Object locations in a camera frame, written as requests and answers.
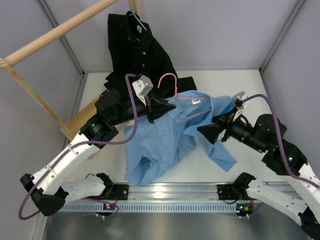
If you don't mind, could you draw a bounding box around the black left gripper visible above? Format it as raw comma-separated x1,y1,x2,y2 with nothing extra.
110,90,176,126

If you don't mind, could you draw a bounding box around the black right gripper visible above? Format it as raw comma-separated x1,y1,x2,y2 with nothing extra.
197,106,267,154

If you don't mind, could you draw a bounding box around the pink wire hanger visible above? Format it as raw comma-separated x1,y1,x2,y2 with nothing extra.
157,72,212,120

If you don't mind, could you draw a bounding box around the light blue shirt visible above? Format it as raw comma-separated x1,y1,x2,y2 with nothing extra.
123,96,235,186

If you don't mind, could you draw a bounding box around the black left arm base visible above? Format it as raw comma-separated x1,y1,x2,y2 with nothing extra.
106,184,129,201

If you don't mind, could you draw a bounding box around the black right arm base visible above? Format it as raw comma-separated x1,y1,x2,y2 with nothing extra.
217,183,262,202

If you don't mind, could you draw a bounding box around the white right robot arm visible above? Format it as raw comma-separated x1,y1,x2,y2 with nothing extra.
197,113,320,240

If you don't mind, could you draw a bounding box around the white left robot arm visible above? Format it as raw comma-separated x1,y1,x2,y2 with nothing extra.
20,89,176,217

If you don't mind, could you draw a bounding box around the black button shirt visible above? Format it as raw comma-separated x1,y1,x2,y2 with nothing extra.
104,13,197,100

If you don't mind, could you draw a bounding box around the wooden clothes rack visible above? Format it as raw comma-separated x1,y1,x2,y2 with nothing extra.
0,0,130,168

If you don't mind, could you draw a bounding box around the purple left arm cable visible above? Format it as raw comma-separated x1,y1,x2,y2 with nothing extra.
18,73,143,220

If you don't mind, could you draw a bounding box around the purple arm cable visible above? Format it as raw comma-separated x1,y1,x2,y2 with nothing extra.
241,93,320,190
18,73,143,220

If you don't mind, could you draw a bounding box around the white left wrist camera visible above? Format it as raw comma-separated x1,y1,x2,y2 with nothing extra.
132,75,154,106

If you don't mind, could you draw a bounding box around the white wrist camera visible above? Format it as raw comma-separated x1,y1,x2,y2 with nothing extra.
231,91,250,122
132,75,154,106

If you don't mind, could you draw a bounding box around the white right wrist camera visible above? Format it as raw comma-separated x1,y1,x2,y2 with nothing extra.
231,91,250,122

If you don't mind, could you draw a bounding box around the aluminium mounting rail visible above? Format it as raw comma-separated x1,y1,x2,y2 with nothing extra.
41,182,313,203

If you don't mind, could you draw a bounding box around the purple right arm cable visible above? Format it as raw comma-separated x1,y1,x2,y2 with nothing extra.
241,93,320,190

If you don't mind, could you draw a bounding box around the blue wire hanger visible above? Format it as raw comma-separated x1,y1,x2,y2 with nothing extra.
127,11,148,42

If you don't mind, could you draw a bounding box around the slotted grey cable duct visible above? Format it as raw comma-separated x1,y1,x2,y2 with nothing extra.
59,201,240,214

